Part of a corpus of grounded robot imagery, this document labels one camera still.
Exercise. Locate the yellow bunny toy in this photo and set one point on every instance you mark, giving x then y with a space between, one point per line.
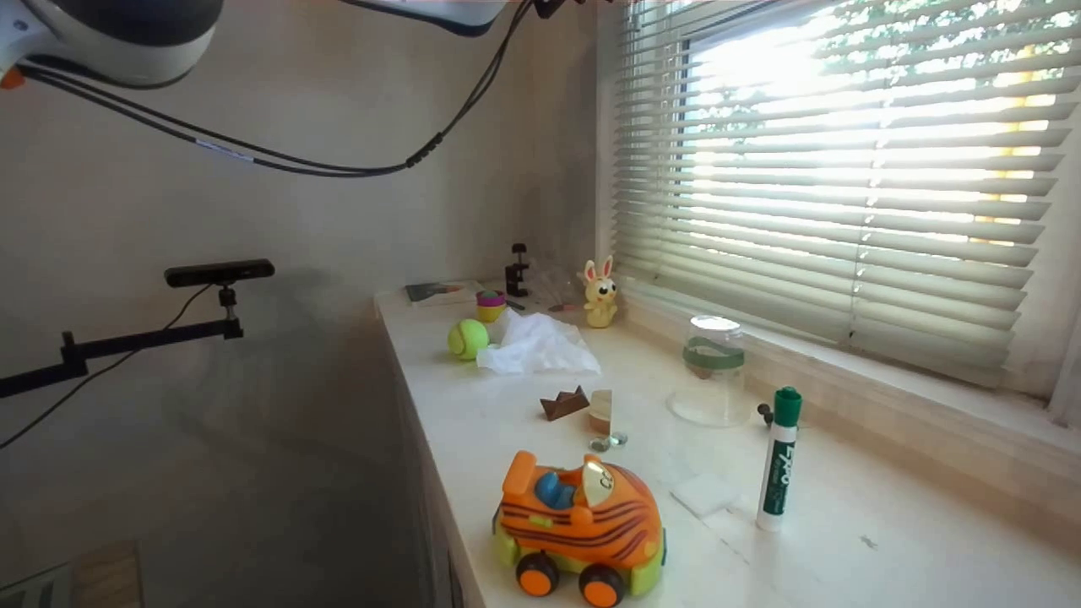
599 300

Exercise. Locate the white crumpled plastic bag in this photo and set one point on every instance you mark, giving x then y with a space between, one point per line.
541 342

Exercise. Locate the pink plastic bowl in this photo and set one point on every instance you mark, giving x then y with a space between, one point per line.
490 300

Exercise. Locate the clear glass jar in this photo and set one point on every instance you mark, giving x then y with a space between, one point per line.
714 358

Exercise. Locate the orange tiger toy car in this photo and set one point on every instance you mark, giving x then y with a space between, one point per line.
576 517

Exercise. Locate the white counter cabinet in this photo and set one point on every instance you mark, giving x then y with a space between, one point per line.
433 542

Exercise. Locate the yellow-green tennis ball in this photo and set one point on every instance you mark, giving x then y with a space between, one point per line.
466 340

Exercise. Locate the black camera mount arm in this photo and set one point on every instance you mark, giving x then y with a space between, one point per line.
147 337

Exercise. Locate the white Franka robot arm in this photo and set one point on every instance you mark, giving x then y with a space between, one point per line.
112 44

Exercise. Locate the white window frame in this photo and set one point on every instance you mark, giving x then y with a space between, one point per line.
606 170

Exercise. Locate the brown toy chocolate piece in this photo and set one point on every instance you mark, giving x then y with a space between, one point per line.
566 405

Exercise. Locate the dark flat object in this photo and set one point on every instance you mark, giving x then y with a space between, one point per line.
432 292

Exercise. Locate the green whiteboard marker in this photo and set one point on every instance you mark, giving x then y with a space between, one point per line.
779 460

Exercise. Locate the black bar camera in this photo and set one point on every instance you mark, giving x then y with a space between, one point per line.
222 271

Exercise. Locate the small clear glass cup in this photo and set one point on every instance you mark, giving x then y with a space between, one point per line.
606 419

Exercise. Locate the white slatted window blinds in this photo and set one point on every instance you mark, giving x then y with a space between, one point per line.
857 170

